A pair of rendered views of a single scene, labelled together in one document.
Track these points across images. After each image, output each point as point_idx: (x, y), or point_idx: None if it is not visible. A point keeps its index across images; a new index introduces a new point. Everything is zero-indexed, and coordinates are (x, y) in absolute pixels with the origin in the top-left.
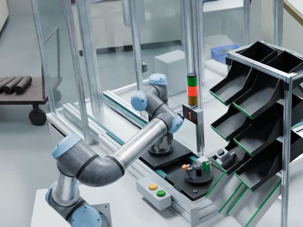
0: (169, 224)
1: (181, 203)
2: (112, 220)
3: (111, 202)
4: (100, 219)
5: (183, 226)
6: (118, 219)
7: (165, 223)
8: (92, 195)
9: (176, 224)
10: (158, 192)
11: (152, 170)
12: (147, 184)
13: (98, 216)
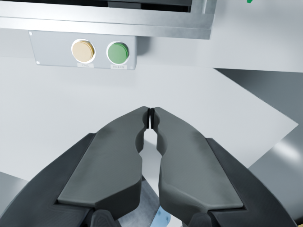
0: (162, 58)
1: (176, 37)
2: (94, 118)
3: (48, 97)
4: (160, 209)
5: (185, 43)
6: (98, 112)
7: (155, 62)
8: (13, 110)
9: (170, 49)
10: (114, 60)
11: (6, 2)
12: (66, 55)
13: (166, 224)
